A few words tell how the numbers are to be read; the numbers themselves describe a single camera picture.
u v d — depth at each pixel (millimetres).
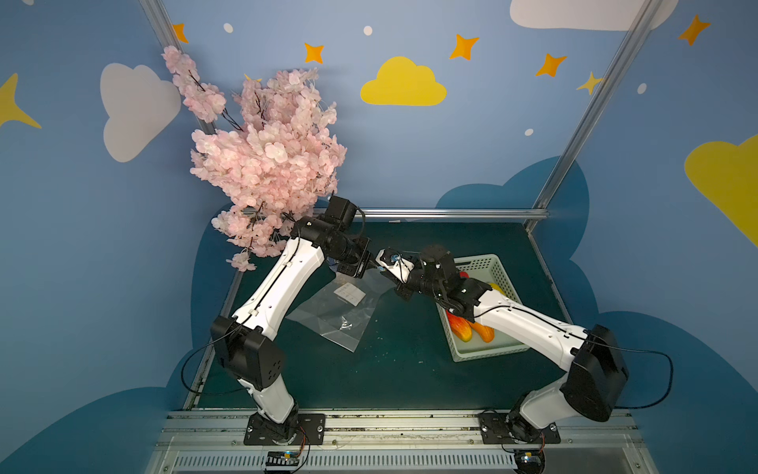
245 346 425
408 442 735
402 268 638
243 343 428
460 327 887
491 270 1048
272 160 554
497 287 1002
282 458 729
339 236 645
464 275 1044
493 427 752
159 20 690
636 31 720
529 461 731
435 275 593
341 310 920
